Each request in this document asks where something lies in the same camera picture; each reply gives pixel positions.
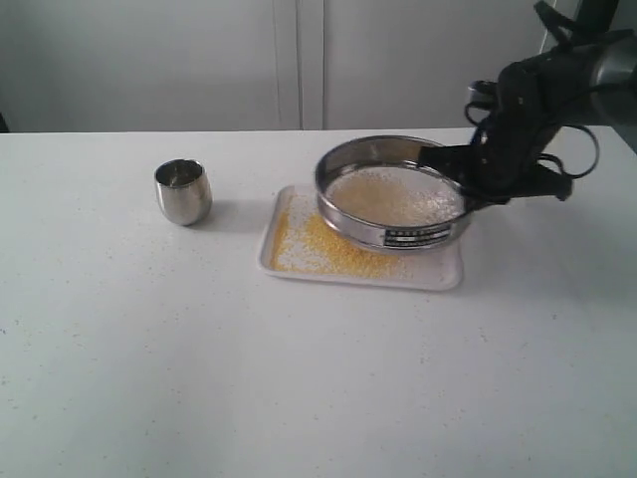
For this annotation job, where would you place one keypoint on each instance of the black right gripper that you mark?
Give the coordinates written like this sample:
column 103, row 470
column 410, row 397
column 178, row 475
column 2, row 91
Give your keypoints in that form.
column 506, row 159

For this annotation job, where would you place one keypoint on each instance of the round stainless steel sieve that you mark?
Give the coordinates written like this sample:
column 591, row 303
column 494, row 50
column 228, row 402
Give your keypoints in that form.
column 389, row 151

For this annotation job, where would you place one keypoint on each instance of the yellow and white grain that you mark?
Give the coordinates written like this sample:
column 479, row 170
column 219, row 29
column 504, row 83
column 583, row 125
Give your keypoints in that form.
column 298, row 244
column 394, row 196

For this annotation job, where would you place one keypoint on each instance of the stainless steel cup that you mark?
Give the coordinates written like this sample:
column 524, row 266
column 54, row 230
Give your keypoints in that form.
column 183, row 191

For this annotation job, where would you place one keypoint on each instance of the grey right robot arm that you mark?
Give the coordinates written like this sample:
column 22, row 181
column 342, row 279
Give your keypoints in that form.
column 613, row 77

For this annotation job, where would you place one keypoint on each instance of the white plastic tray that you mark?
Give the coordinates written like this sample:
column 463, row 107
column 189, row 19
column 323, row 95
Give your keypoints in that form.
column 433, row 271

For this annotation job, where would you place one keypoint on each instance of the white cabinet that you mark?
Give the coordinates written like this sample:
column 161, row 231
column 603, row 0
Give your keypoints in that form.
column 221, row 65

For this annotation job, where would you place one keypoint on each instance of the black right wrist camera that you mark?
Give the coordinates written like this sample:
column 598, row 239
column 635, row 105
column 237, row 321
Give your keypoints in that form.
column 480, row 94

